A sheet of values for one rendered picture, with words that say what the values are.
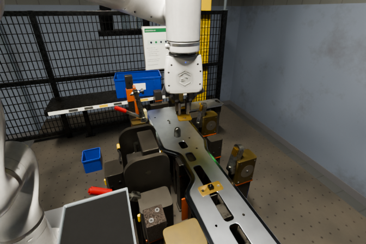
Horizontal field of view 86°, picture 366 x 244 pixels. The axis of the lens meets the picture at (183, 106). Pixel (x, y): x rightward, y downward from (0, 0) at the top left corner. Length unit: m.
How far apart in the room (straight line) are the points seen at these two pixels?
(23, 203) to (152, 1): 0.66
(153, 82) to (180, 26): 0.88
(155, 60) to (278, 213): 1.19
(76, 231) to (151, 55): 1.20
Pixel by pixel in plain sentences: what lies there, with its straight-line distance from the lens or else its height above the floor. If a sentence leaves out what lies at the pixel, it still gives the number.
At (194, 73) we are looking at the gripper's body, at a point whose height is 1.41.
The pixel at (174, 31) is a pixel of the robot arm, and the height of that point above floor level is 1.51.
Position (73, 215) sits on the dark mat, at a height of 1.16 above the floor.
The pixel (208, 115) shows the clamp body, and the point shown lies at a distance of 1.06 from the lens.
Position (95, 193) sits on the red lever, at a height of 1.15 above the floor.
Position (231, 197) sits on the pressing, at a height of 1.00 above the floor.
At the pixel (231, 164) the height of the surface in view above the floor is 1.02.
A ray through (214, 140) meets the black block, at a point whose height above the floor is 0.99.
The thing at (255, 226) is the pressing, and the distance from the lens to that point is 0.69.
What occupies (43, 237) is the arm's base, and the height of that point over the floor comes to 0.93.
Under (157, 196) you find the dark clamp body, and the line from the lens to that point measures 0.61.
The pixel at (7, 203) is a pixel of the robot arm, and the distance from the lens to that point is 0.65.
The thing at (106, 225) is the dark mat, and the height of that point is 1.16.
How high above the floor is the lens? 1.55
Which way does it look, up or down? 26 degrees down
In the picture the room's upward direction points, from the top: straight up
